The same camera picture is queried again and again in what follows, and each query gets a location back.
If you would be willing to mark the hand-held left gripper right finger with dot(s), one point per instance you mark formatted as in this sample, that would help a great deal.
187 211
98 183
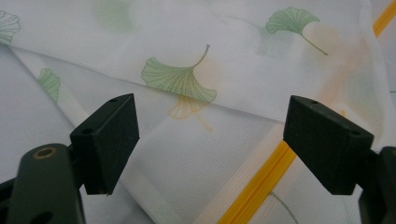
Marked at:
327 143

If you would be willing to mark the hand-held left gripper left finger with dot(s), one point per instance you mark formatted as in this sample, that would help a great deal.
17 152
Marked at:
106 140

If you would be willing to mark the white mesh leaf-print laundry bag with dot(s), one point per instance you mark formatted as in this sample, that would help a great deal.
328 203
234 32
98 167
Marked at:
218 62

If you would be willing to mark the light blue table mat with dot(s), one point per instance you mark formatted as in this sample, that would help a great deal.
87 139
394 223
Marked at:
21 118

